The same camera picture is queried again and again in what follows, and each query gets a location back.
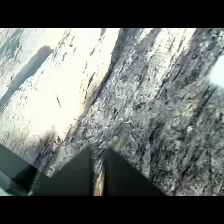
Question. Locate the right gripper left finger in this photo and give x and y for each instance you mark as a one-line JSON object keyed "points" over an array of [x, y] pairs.
{"points": [[75, 176]]}

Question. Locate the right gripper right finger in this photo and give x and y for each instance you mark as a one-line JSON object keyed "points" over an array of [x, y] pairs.
{"points": [[123, 176]]}

